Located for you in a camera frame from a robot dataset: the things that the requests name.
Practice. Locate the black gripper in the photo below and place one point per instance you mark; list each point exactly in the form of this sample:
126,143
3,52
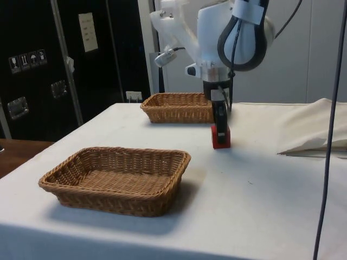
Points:
208,87

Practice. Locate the red cube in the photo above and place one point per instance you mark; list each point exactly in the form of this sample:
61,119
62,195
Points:
214,139

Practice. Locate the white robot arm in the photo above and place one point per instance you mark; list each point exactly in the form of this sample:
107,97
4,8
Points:
208,32

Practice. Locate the wicker basket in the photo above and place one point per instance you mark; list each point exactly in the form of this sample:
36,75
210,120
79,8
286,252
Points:
173,108
114,178

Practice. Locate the small silver webcam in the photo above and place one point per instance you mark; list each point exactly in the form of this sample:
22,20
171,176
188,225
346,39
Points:
165,57

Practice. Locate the pale lockers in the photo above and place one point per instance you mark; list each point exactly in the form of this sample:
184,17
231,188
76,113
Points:
306,59

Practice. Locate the black cabinet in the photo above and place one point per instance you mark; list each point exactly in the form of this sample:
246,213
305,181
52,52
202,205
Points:
35,81

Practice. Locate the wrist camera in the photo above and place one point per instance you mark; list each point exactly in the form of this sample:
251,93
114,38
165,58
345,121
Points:
193,71

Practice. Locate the white wall socket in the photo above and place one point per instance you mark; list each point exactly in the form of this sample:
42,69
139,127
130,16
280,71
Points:
134,95

